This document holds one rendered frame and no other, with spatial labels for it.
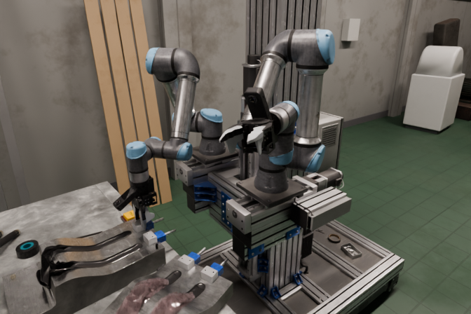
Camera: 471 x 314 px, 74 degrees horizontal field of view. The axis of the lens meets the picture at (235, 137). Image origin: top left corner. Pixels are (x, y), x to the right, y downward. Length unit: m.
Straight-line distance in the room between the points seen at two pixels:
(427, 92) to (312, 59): 5.04
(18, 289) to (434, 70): 5.86
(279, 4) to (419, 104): 4.95
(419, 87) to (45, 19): 5.36
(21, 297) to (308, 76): 1.21
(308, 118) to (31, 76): 2.57
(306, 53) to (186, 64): 0.51
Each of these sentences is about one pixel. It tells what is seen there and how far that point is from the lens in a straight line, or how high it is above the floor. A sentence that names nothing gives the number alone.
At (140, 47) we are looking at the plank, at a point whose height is 1.51.
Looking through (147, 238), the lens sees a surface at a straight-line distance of 1.32.
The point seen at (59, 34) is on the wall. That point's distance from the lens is 3.25.
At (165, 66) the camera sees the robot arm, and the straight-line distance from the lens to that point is 1.40.
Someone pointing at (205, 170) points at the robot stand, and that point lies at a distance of 1.70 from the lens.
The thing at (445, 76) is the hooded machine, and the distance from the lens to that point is 6.05.
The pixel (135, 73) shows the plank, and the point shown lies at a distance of 3.11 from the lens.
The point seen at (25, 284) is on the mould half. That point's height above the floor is 0.86.
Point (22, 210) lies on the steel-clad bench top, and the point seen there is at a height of 0.80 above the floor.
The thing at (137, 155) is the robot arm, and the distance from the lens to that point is 1.25.
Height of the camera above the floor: 1.69
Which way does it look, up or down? 19 degrees down
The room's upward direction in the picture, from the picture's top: straight up
